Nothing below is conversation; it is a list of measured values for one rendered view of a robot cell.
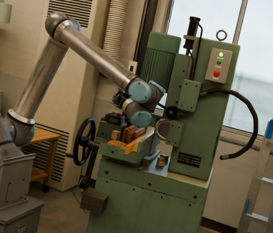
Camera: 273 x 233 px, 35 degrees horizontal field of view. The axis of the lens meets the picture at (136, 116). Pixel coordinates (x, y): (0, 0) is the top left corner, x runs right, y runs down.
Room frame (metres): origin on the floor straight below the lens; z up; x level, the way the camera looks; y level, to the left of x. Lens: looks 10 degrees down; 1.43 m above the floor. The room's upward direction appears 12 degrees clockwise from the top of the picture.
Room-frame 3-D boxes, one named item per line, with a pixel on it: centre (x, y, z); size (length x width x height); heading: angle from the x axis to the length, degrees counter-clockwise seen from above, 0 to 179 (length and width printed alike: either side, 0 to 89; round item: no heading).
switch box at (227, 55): (2.15, -0.35, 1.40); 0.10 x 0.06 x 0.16; 78
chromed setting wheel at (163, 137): (2.20, -0.17, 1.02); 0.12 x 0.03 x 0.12; 78
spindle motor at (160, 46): (2.35, -0.07, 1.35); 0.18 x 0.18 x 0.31
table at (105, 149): (2.40, 0.03, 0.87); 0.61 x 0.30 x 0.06; 168
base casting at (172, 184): (2.33, -0.19, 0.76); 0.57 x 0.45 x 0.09; 78
